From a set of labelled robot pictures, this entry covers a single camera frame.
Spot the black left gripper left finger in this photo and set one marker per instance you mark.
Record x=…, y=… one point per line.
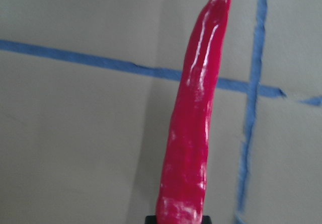
x=150, y=219

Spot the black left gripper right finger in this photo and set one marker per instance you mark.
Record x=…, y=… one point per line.
x=206, y=219

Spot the red chili pepper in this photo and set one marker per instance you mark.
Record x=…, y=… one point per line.
x=184, y=175

